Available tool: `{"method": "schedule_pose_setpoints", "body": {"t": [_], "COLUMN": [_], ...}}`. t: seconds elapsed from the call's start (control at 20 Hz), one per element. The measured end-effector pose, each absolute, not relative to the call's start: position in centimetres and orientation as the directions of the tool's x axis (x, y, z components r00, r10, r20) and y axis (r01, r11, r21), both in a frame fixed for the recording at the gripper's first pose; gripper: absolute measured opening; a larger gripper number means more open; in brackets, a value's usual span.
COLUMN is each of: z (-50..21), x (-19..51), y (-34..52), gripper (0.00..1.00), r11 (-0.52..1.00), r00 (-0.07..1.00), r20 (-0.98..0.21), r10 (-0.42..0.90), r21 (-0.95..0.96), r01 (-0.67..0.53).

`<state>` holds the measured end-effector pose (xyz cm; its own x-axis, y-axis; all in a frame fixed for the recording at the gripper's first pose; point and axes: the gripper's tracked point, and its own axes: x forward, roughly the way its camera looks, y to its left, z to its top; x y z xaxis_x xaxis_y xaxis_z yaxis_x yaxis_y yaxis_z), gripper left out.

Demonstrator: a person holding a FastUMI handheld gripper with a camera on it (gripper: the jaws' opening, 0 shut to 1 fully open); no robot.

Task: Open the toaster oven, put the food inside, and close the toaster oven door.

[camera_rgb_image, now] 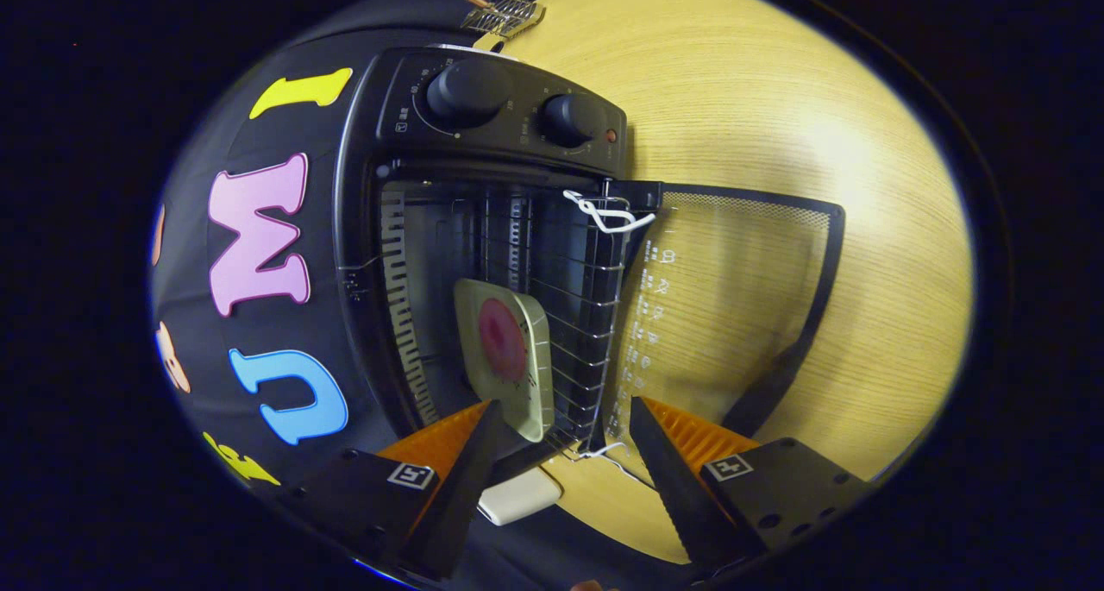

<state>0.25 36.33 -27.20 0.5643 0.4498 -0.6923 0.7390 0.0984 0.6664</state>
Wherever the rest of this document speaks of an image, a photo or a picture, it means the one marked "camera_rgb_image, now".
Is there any white toaster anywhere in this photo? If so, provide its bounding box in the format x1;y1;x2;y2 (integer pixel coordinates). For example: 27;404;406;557
477;468;564;527

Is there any wire basket holder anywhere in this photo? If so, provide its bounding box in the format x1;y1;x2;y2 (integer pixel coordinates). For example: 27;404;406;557
460;0;546;40

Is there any pink round food slice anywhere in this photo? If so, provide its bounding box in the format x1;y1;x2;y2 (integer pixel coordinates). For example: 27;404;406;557
479;298;529;383

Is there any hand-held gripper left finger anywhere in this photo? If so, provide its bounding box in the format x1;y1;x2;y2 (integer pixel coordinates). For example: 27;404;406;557
285;399;503;580

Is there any black toaster oven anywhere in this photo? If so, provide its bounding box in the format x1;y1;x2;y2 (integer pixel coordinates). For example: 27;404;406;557
332;46;846;480

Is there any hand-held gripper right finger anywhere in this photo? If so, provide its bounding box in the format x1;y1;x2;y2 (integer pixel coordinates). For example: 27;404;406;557
628;395;876;575

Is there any white square plate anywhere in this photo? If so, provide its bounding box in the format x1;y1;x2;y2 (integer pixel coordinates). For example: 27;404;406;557
453;278;555;443

